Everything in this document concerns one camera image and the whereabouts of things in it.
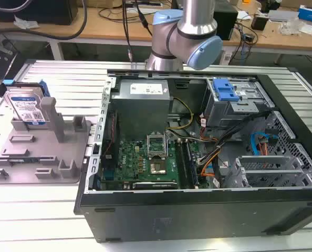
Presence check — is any black sleeved wire bundle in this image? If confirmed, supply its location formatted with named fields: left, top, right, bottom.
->
left=197, top=110, right=273, bottom=165

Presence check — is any black bag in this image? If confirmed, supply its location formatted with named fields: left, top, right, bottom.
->
left=0, top=39, right=26, bottom=111

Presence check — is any blue SATA wire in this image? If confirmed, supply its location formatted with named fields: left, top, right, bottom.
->
left=249, top=131, right=278, bottom=159

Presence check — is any black open PC case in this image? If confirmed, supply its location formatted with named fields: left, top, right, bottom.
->
left=74, top=68, right=312, bottom=244

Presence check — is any black speaker box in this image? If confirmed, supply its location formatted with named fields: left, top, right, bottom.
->
left=213, top=5, right=238, bottom=41

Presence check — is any black RAM slot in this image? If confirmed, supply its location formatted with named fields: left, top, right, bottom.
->
left=177, top=140, right=193, bottom=189
left=186, top=141, right=200, bottom=185

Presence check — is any black graphics card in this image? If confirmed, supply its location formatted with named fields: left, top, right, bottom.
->
left=123, top=181, right=179, bottom=191

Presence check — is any thick grey cable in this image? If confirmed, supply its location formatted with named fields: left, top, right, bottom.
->
left=0, top=0, right=88, bottom=41

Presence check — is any grey power supply unit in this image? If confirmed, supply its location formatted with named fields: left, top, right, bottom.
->
left=110, top=79, right=171, bottom=141

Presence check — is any green Dell motherboard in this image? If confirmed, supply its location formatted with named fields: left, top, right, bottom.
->
left=102, top=139, right=210, bottom=190

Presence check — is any clear plastic bag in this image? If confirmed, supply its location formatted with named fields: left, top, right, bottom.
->
left=13, top=17, right=40, bottom=29

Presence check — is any black box on desk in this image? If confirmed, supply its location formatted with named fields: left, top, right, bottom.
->
left=0, top=0, right=79, bottom=26

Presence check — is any metal drive cage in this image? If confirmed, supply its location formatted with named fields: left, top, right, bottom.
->
left=201, top=77, right=275, bottom=129

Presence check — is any yellow black power wire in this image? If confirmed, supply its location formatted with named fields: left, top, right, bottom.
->
left=165, top=97, right=194, bottom=131

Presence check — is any red black thin wire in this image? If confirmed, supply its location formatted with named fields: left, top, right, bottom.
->
left=103, top=110, right=119, bottom=155

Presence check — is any metal disk bay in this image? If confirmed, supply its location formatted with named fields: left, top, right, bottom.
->
left=230, top=155, right=312, bottom=188

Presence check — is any clear plastic packaging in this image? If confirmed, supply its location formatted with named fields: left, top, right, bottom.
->
left=277, top=17, right=307, bottom=35

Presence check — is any grey plastic parts rack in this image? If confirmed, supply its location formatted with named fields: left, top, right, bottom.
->
left=0, top=97, right=92, bottom=185

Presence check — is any metal socket cover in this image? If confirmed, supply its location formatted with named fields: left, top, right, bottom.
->
left=146, top=134, right=169, bottom=160

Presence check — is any hard disk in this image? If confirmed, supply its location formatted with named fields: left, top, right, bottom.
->
left=2, top=81, right=49, bottom=125

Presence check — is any CPU socket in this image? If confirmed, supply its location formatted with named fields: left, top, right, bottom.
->
left=149, top=161, right=168, bottom=176

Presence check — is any blue drive bay latch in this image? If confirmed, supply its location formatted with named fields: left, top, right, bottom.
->
left=212, top=77, right=240, bottom=102

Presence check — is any orange wire bundle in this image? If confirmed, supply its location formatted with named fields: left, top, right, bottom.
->
left=200, top=162, right=215, bottom=184

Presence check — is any wooden desk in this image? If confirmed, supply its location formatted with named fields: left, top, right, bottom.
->
left=0, top=5, right=312, bottom=52

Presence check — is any thin black hanging cable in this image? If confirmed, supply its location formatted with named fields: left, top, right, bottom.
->
left=121, top=0, right=134, bottom=62

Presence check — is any blue white carton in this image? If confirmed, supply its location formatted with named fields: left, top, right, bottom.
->
left=297, top=4, right=312, bottom=22

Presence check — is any small black device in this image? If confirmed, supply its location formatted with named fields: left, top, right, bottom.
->
left=251, top=13, right=270, bottom=30

